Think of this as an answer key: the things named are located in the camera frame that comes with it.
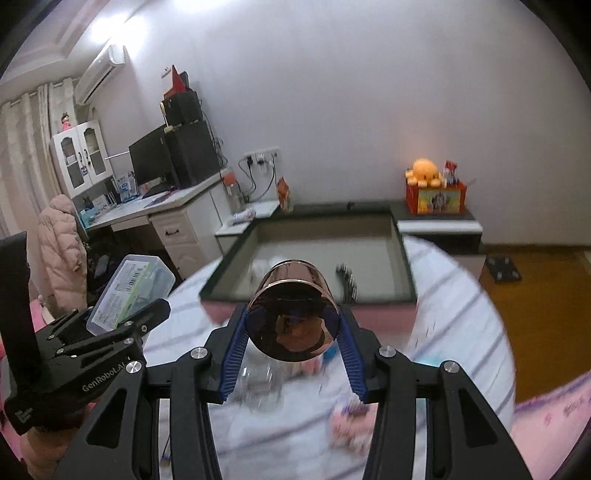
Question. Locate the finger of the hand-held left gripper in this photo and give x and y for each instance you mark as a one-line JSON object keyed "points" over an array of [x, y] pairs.
{"points": [[62, 330], [147, 318]]}

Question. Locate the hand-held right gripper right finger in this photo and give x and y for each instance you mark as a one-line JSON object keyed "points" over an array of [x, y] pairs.
{"points": [[353, 369]]}

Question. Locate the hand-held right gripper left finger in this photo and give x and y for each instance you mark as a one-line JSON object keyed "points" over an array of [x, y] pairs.
{"points": [[231, 369]]}

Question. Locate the clear plastic box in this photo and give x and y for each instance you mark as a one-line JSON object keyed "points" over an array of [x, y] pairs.
{"points": [[134, 281]]}

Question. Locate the pink and white packet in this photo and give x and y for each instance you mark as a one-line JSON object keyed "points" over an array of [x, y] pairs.
{"points": [[351, 422]]}

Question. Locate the copper metal cup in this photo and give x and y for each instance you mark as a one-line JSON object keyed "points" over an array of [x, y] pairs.
{"points": [[295, 286]]}

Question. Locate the pink storage box black rim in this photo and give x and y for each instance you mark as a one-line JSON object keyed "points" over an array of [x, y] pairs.
{"points": [[323, 244]]}

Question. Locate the pink down jacket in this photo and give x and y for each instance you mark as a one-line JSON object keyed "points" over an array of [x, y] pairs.
{"points": [[60, 254]]}

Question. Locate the black comb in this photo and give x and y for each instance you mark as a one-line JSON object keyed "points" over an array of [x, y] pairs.
{"points": [[347, 281]]}

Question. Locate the striped white bedsheet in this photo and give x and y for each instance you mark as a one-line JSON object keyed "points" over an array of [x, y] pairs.
{"points": [[438, 323]]}

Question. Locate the white desk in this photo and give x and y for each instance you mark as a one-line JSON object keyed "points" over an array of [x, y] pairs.
{"points": [[194, 230]]}

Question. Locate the blue white box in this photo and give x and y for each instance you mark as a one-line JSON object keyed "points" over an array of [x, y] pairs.
{"points": [[125, 187]]}

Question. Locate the clear bottle orange cap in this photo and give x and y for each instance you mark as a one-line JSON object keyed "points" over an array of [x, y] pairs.
{"points": [[232, 194]]}

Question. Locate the black computer monitor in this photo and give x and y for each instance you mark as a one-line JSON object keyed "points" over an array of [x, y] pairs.
{"points": [[150, 157]]}

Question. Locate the dark-topped white nightstand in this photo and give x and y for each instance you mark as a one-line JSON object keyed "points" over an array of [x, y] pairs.
{"points": [[438, 226]]}

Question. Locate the black computer tower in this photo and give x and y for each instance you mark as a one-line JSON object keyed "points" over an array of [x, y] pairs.
{"points": [[191, 152]]}

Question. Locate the beige curtain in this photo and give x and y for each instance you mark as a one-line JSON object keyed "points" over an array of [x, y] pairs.
{"points": [[23, 161]]}

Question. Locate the white glass-door cabinet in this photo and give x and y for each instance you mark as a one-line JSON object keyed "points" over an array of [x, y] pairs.
{"points": [[78, 157]]}

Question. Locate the black square floor device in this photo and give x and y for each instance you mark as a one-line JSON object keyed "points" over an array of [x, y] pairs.
{"points": [[503, 268]]}

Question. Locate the orange snack packet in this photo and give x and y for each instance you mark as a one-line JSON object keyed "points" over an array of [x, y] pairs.
{"points": [[285, 194]]}

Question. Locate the red printed box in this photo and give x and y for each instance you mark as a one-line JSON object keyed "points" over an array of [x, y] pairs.
{"points": [[434, 198]]}

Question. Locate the pink doll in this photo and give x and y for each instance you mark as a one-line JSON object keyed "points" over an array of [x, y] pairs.
{"points": [[66, 122]]}

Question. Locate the orange plush octopus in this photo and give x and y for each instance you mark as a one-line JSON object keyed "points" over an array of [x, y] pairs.
{"points": [[422, 170]]}

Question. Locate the red folder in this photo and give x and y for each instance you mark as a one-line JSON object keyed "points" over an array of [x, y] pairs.
{"points": [[177, 81]]}

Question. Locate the white air conditioner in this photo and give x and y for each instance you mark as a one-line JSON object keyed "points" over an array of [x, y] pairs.
{"points": [[99, 74]]}

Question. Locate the white wall power strip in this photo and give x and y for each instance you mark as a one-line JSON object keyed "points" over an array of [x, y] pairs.
{"points": [[263, 152]]}

